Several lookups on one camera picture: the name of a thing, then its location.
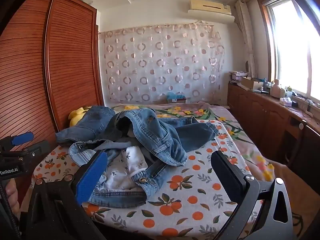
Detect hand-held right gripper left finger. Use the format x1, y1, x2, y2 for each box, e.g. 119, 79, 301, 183
19, 150, 108, 240

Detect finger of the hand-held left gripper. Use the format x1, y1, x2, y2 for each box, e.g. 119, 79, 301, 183
0, 132, 34, 153
7, 140, 50, 158

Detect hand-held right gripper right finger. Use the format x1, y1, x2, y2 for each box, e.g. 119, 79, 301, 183
200, 150, 298, 240

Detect light blue denim pants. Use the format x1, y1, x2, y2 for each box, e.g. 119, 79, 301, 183
69, 140, 163, 208

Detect dark blue jeans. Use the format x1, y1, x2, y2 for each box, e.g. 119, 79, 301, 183
55, 105, 117, 144

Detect medium blue jeans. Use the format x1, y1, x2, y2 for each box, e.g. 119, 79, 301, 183
110, 107, 220, 167

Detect person's left hand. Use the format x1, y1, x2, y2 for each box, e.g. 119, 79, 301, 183
4, 180, 20, 214

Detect orange fruit print blanket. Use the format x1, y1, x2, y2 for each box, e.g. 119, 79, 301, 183
30, 119, 262, 240

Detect yellow plush toy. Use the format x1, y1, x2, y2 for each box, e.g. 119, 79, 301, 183
69, 106, 93, 127

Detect floral bed sheet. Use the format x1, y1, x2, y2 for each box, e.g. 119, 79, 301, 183
110, 102, 275, 183

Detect long wooden cabinet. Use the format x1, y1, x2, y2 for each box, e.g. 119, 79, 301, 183
227, 81, 320, 180

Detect wooden louvred wardrobe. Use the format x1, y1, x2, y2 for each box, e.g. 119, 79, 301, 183
0, 0, 105, 153

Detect tan blanket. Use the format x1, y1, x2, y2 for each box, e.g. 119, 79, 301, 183
260, 159, 320, 240

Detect box with blue cloth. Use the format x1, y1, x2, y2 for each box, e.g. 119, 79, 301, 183
166, 91, 187, 104

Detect open cardboard box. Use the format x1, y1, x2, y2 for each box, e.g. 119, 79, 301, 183
240, 76, 264, 90

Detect white jug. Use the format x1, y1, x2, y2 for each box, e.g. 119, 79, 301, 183
270, 79, 282, 98

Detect stack of papers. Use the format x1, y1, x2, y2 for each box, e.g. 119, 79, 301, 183
229, 70, 249, 83

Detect circle pattern curtain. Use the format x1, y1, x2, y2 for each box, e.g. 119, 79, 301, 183
98, 22, 225, 105

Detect lace window curtain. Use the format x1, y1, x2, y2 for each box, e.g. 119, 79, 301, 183
234, 0, 259, 79

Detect window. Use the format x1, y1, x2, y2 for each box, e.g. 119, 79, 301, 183
260, 0, 320, 110

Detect beige air conditioner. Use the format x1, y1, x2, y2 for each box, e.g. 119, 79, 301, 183
189, 0, 232, 15

